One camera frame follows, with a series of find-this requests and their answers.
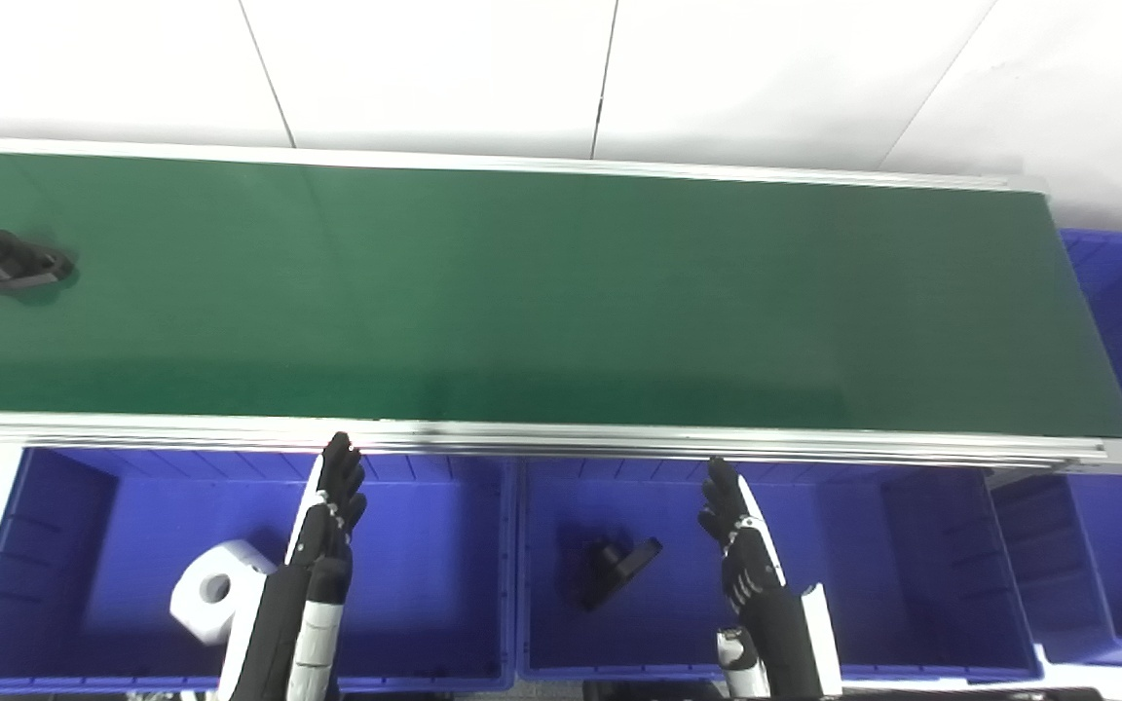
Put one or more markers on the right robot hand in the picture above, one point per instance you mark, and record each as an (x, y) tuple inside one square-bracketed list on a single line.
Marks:
[(766, 623)]

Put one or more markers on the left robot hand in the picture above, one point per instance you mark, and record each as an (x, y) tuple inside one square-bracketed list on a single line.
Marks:
[(274, 633)]

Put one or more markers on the black flanged machine part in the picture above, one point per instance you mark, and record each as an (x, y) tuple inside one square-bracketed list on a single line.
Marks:
[(6, 263)]

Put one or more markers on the white cylindrical part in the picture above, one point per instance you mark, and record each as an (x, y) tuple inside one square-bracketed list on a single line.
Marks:
[(205, 589)]

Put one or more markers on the green conveyor belt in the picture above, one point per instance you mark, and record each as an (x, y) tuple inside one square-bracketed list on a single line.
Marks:
[(619, 443), (561, 292)]

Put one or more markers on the black bracket part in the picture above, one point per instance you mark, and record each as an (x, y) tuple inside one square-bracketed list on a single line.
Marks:
[(615, 570)]

